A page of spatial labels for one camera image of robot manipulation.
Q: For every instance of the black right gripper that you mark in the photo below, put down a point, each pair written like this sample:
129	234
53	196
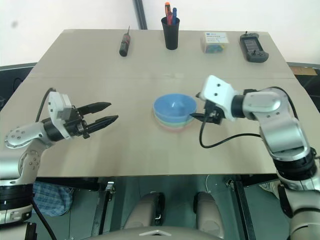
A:
212	112

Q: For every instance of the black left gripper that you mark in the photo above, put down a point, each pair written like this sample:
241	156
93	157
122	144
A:
75	125

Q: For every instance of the blue bowl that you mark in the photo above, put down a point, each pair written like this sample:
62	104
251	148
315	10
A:
175	106

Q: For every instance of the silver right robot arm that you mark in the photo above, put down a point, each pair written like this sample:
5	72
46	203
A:
280	125

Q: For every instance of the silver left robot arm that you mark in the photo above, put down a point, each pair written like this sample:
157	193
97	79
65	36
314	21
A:
23	155

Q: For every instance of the green bowl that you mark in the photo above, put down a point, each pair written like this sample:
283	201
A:
172	123

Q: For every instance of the pink bowl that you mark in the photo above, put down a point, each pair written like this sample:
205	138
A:
172	128

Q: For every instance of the black red screwdriver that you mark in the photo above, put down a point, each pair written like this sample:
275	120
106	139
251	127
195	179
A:
125	45

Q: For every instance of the clear box of coloured clips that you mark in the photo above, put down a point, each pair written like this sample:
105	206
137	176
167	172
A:
215	42

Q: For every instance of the black pen cup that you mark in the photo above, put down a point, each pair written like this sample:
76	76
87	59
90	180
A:
171	35

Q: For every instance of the black handheld remote controller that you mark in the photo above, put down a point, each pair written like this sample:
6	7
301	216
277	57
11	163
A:
253	48

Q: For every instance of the beige right robot thigh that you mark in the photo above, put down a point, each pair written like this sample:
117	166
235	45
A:
208	212

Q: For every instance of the beige robot thigh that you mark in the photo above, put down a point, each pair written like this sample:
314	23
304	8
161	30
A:
208	212
145	210

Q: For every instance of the blue plaid cloth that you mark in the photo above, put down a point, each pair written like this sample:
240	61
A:
50	197

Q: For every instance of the red pen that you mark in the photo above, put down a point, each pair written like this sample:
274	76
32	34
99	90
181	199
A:
170	20

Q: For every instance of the blue pen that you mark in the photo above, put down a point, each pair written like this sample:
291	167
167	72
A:
174	15

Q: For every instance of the beige left robot thigh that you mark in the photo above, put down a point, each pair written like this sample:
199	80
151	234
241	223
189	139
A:
145	210

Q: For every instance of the black vertical pole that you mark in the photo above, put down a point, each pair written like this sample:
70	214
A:
140	13

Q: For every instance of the orange pen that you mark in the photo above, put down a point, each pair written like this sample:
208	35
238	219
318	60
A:
167	11

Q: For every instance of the brown cardboard box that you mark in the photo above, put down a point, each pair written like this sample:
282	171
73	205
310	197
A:
303	70

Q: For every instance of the beige robot torso front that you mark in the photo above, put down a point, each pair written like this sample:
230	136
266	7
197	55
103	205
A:
155	233

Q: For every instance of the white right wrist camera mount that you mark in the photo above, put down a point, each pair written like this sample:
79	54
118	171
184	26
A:
220	92

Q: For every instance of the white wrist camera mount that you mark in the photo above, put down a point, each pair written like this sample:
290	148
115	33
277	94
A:
220	92
56	102

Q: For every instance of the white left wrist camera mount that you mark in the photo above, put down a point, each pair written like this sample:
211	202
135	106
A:
56	102

